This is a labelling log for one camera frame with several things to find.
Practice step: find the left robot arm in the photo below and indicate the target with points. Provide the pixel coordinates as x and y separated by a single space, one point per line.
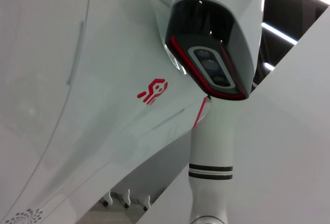
210 144

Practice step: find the white robot head black visor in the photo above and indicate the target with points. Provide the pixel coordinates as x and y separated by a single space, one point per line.
206 28

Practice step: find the white robot torso red logo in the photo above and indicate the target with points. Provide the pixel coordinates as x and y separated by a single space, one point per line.
77 79

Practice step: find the small white hook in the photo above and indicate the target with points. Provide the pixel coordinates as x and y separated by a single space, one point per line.
126 198
147 203
107 198

